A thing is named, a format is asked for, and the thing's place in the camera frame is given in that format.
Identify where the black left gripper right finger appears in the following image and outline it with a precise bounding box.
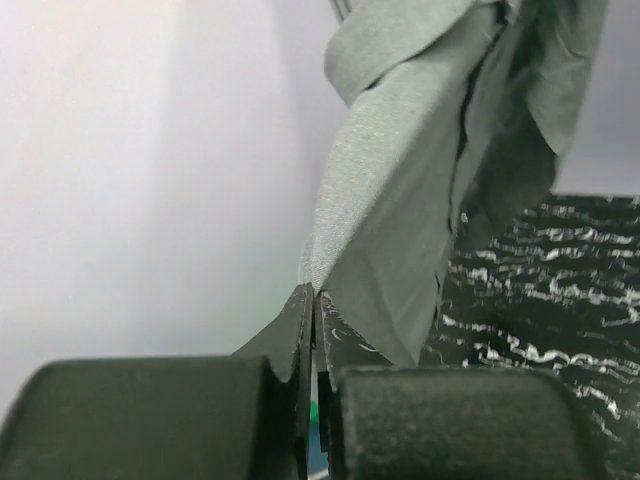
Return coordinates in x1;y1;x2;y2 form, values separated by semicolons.
315;294;639;479

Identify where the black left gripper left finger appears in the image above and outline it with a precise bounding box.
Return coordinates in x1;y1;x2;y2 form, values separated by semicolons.
1;285;314;479

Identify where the grey button shirt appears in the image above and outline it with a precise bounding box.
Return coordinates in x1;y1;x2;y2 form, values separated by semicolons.
303;1;608;367

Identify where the green plastic tray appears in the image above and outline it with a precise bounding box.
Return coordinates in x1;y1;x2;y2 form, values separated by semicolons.
309;400;319;425

